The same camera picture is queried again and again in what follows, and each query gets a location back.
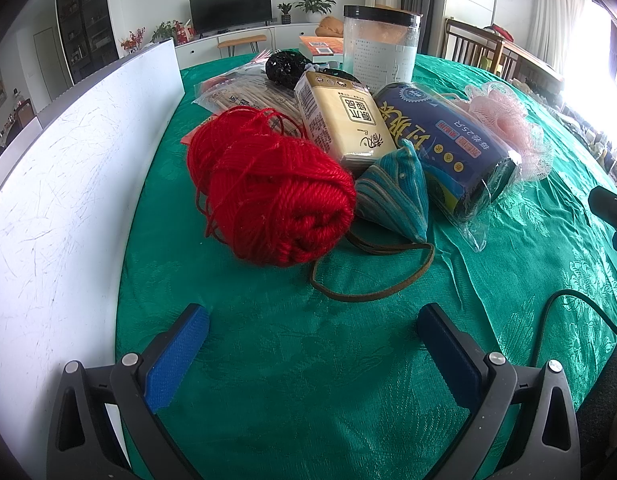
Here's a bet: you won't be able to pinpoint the pink mesh bath pouf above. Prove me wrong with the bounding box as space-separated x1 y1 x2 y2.
448 81 554 183

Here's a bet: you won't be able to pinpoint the dark display cabinet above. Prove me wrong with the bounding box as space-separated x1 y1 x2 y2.
55 0 120 86

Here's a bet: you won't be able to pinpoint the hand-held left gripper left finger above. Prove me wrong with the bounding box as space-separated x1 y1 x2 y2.
47 302 212 480

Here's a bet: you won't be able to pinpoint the green patterned tablecloth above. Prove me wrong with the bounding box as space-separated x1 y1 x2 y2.
113 50 617 480

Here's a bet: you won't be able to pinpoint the red flowers in white vase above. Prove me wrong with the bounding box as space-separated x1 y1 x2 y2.
119 27 146 53

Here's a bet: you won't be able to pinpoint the black mesh bath pouf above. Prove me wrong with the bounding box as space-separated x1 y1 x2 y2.
265 50 314 86

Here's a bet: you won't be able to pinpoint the large green potted plant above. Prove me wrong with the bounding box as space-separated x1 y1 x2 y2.
294 0 337 24

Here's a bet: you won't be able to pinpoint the black cable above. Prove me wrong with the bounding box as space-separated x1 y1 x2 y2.
532 289 617 363

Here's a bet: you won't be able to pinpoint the beige tissue pack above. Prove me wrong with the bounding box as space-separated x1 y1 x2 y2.
293 70 399 176

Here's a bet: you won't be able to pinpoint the cluttered low shelf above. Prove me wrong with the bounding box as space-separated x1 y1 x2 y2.
563 105 617 186

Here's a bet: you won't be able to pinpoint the black television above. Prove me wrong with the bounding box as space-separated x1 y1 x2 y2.
189 0 275 36

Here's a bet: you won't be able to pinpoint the orange book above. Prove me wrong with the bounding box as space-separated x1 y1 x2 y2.
298 36 345 63

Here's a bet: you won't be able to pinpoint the white television cabinet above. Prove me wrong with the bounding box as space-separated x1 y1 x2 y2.
174 21 339 68

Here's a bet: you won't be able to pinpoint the wooden slatted chair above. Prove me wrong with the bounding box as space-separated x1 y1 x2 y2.
444 17 504 73

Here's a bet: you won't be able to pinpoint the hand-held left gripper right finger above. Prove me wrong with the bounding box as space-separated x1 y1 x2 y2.
417 302 581 480

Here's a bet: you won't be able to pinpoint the orange lounge chair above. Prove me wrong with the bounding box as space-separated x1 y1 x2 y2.
315 15 345 38

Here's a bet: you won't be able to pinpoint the bushy potted plant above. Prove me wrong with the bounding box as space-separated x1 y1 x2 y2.
152 20 185 43

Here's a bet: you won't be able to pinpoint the white curtain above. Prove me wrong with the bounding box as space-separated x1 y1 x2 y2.
525 0 596 68

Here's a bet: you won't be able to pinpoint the red yarn ball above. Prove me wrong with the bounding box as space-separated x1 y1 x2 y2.
186 106 358 267

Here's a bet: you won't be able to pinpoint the clear jar with black lid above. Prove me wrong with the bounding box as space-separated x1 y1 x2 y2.
342 5 421 86

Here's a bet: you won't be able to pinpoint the large white cardboard box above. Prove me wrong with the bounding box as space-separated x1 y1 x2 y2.
0 37 186 480

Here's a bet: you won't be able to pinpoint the plastic packet of sticks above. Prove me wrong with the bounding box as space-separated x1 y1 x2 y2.
196 57 309 131

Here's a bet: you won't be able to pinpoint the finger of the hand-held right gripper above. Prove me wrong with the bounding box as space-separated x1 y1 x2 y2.
588 186 617 248

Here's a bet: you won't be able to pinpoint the wooden stool with metal legs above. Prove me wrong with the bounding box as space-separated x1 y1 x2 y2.
217 34 268 58

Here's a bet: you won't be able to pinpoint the blue garbage bag roll pack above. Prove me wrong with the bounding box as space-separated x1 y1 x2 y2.
373 82 524 253

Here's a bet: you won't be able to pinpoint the teal striped pouch with cord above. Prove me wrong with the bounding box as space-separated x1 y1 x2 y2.
311 139 435 304

